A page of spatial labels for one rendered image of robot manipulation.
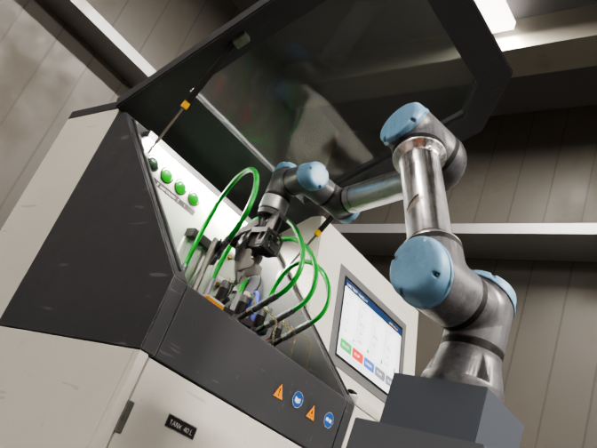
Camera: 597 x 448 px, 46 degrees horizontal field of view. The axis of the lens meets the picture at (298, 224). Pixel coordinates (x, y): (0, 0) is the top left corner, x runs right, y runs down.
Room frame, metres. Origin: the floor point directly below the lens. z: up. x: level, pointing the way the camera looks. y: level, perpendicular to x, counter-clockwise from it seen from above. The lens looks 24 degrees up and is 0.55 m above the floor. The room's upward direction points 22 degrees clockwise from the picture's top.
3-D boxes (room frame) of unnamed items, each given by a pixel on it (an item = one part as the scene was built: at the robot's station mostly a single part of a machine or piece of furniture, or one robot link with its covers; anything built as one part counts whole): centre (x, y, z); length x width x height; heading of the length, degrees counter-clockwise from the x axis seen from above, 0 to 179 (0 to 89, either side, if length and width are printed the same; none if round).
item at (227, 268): (2.12, 0.13, 1.20); 0.13 x 0.03 x 0.31; 134
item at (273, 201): (1.73, 0.08, 1.34); 0.08 x 0.08 x 0.05
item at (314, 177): (1.65, 0.01, 1.42); 0.11 x 0.11 x 0.08; 31
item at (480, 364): (1.22, -0.39, 0.95); 0.15 x 0.15 x 0.10
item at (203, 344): (1.59, -0.05, 0.87); 0.62 x 0.04 x 0.16; 134
